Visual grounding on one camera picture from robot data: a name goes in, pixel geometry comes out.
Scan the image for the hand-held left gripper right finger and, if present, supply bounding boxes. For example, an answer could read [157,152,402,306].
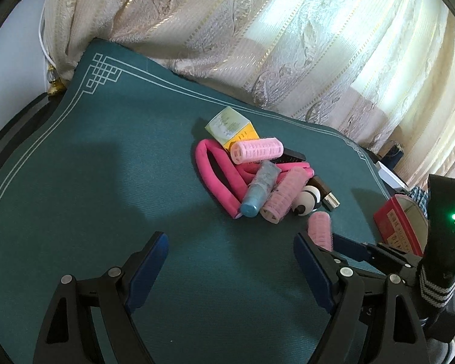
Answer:
[293,232,433,364]

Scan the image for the plaid cloth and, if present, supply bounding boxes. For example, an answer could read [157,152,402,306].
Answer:
[400,186,430,218]

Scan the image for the beige patterned curtain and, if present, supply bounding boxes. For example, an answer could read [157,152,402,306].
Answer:
[42,0,455,190]

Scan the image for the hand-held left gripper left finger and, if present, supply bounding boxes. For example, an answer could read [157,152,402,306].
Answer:
[32,231,170,364]

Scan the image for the green desk mat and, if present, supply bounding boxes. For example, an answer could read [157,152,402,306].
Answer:
[0,37,429,364]

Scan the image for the gold curtain tassel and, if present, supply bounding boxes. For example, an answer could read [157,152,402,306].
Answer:
[45,64,67,96]

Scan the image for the black desktop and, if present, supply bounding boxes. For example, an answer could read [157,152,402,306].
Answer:
[0,91,67,183]

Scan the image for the pink cookie tin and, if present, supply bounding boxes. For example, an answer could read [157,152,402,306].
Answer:
[373,194,429,256]

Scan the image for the pink hair roller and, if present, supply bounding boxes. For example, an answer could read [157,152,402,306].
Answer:
[307,211,333,251]
[260,167,309,224]
[230,137,285,165]

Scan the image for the blue tube bottle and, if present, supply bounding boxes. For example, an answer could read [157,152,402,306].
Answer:
[240,160,282,218]

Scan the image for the pink foam curling rod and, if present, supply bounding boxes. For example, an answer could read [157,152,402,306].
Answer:
[195,139,312,220]

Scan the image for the white cable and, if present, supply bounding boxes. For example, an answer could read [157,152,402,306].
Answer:
[39,5,56,69]

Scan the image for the panda toy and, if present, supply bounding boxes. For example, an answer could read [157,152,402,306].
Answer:
[294,185,322,216]

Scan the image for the yellow green carton box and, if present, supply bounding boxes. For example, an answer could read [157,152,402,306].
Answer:
[205,107,260,150]

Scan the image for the black comb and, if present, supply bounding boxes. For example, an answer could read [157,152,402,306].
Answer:
[277,150,307,164]

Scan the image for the dark plug adapter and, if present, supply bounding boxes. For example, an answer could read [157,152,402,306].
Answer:
[311,174,342,212]

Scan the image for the white box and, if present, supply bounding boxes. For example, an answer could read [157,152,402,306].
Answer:
[375,160,409,190]

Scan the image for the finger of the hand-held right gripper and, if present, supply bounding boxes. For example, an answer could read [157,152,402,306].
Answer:
[332,234,422,275]

